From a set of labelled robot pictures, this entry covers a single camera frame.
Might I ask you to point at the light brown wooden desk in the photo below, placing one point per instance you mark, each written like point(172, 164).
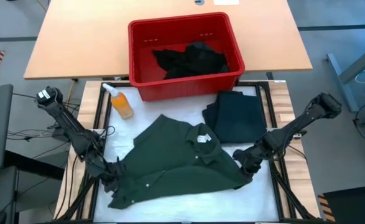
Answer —
point(76, 37)

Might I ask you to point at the dark grey side desk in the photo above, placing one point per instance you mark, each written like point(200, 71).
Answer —
point(33, 166)

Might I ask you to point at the black fabric garment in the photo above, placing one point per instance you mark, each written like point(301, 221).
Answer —
point(194, 60)

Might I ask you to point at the hazard striped black box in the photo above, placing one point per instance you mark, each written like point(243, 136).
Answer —
point(353, 205)

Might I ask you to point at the orange liquid spray bottle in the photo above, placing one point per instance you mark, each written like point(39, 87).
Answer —
point(121, 104)

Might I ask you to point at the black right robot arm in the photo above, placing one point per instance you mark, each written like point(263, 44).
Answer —
point(300, 121)

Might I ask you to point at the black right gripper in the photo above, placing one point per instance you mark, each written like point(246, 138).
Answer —
point(250, 158)

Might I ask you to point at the dark blue denim jeans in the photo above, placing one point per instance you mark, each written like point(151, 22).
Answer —
point(235, 118)

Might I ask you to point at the black aluminium table frame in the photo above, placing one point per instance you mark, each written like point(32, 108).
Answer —
point(275, 193)

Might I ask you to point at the grey metal table leg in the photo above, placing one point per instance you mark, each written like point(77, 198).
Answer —
point(336, 81)

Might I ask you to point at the white paper sheet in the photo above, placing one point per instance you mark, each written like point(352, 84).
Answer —
point(225, 2)

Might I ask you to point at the white table cover sheet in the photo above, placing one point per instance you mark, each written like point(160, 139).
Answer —
point(201, 213)

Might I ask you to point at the dark green polo shirt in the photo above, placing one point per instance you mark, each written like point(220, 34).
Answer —
point(169, 161)

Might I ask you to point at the black power box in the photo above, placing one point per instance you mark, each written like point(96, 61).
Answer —
point(59, 135)

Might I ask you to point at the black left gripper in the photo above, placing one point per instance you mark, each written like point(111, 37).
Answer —
point(113, 172)

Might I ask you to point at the red plastic laundry bin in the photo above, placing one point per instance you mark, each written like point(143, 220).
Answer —
point(182, 90)

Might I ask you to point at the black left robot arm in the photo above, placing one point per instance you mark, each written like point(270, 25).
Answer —
point(73, 130)

